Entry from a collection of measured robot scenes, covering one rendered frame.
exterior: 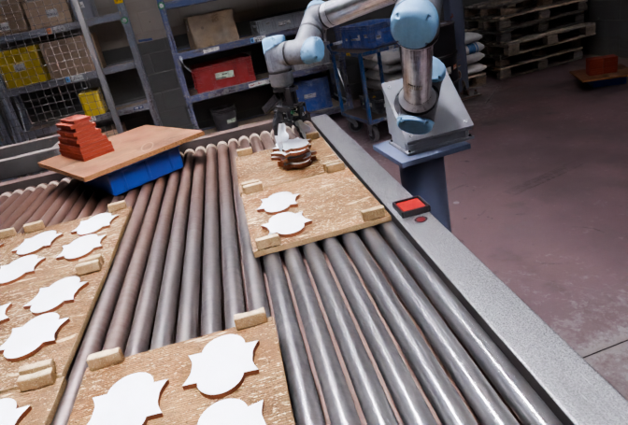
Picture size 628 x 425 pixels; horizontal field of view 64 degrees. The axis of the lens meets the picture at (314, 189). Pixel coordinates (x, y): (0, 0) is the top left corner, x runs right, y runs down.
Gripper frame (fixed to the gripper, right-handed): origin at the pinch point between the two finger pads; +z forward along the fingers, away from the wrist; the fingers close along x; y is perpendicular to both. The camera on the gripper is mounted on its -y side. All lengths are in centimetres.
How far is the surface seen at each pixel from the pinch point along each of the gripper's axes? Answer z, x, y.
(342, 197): 8.0, -13.4, 34.7
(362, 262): 10, -35, 60
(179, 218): 9.7, -42.7, -7.3
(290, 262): 10, -43, 45
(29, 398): 8, -99, 40
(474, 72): 84, 440, -194
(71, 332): 8, -87, 26
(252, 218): 7.9, -34.0, 19.6
